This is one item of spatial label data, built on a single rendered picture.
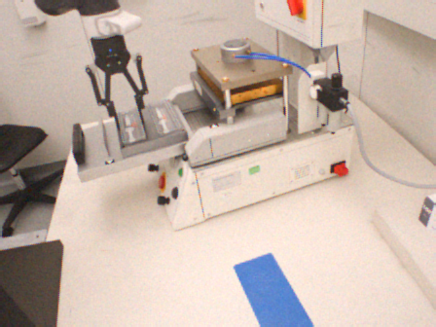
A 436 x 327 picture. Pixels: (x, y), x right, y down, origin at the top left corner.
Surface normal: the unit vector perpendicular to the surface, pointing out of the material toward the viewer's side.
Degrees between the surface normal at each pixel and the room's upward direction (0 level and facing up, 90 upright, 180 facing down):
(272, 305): 0
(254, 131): 90
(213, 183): 90
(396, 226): 0
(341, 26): 90
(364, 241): 0
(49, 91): 90
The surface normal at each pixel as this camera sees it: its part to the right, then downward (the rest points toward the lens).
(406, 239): -0.11, -0.80
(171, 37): 0.19, 0.56
